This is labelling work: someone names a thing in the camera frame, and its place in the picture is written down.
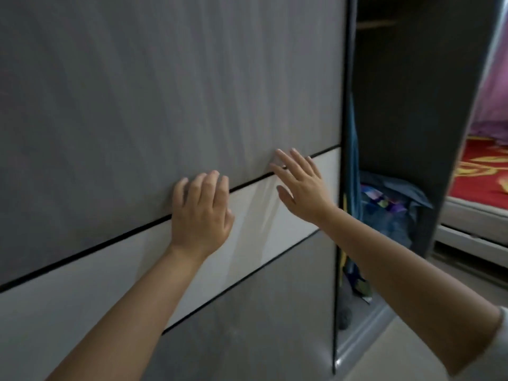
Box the person's right hand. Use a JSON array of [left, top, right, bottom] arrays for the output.
[[269, 148, 338, 226]]

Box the person's left hand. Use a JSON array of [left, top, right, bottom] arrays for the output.
[[171, 170, 235, 259]]

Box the light blue pillow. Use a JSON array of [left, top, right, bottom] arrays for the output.
[[359, 172, 434, 252]]

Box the grey sliding wardrobe door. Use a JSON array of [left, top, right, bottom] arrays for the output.
[[0, 0, 349, 381]]

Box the grey wardrobe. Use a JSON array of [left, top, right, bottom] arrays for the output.
[[0, 0, 505, 377]]

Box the person's left forearm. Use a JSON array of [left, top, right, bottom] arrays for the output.
[[46, 246, 209, 381]]

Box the person's right forearm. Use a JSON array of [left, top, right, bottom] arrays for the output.
[[317, 208, 503, 377]]

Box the blue hanging garment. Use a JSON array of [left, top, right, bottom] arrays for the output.
[[342, 95, 362, 274]]

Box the red floral blanket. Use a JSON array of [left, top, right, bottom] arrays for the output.
[[450, 134, 508, 211]]

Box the pink curtain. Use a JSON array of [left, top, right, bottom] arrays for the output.
[[470, 47, 508, 146]]

